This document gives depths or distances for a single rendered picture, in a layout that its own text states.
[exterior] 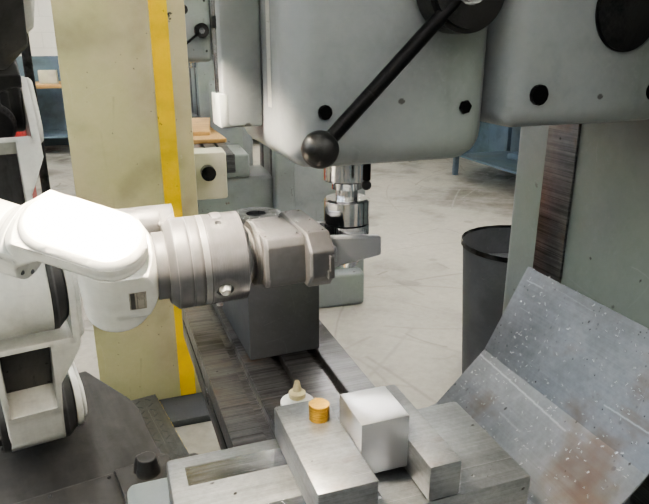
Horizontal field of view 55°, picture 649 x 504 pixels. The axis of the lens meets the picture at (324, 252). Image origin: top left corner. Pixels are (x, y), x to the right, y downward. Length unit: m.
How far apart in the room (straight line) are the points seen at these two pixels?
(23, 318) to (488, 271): 1.81
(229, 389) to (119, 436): 0.62
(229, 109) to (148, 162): 1.78
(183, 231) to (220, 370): 0.45
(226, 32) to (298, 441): 0.39
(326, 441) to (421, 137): 0.31
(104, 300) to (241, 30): 0.27
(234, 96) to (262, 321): 0.50
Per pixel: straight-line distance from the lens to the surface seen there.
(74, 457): 1.51
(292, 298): 1.01
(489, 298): 2.57
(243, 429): 0.87
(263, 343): 1.02
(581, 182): 0.91
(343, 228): 0.63
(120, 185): 2.36
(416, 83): 0.55
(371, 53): 0.53
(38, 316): 1.16
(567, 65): 0.61
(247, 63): 0.58
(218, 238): 0.59
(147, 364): 2.61
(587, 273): 0.92
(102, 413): 1.63
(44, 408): 1.37
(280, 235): 0.60
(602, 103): 0.64
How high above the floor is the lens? 1.42
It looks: 19 degrees down
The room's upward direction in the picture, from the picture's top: straight up
